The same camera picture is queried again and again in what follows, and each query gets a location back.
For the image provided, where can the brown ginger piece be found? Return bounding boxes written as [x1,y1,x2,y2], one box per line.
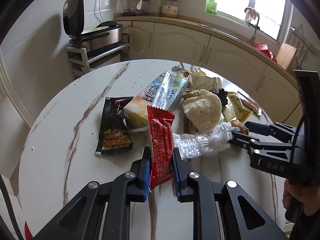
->
[231,119,249,135]

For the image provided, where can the red white candy wrapper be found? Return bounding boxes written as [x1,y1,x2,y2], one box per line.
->
[237,91,261,116]

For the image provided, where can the clear crinkled plastic wrap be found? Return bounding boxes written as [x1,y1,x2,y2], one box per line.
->
[173,122,240,160]

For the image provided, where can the yellow snack bag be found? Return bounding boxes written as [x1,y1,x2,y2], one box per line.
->
[222,92,253,122]

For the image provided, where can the black noodle snack wrapper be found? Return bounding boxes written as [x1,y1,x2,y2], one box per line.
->
[95,96,133,157]

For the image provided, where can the red snack wrapper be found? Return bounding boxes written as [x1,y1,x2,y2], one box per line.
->
[147,106,175,190]

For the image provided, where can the black plastic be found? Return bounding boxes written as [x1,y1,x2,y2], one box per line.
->
[210,88,228,106]

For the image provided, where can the milk carton box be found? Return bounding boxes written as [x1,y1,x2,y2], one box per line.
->
[123,71,189,132]

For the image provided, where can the lined paper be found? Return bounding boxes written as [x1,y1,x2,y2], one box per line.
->
[189,65,222,91]

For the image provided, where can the kitchen faucet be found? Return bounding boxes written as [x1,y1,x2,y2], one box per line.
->
[244,7,260,46]

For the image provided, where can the person's right hand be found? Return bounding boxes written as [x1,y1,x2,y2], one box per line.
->
[283,179,303,220]

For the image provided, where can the wooden cutting board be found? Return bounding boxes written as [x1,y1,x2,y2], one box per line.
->
[276,43,297,70]

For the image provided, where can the red plastic basin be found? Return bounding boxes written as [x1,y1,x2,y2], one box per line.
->
[254,44,277,62]

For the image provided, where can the silver yellow snack wrapper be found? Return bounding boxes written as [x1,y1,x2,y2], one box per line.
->
[171,66,190,78]

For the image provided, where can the hanging utensil rack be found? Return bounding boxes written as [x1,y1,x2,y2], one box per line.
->
[286,24,319,69]

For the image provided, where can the cream base cabinets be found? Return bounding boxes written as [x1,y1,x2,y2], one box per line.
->
[114,14,303,126]

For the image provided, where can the window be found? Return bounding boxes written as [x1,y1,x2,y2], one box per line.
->
[206,0,293,44]

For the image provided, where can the white storage trolley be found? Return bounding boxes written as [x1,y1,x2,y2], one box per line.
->
[66,28,131,80]

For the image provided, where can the green dish soap bottle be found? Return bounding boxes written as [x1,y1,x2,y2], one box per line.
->
[205,0,217,15]

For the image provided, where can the black rice cooker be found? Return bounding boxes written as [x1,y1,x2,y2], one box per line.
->
[63,0,123,51]

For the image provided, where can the glass jar with yellow lid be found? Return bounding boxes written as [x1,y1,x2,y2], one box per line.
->
[161,0,178,18]

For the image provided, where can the white rice spoon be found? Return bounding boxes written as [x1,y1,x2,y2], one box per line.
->
[136,0,143,10]

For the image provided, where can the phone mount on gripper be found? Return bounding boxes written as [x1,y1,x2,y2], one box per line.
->
[294,70,319,142]

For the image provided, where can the red cup wire rack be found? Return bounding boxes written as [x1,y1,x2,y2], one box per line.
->
[120,0,151,17]

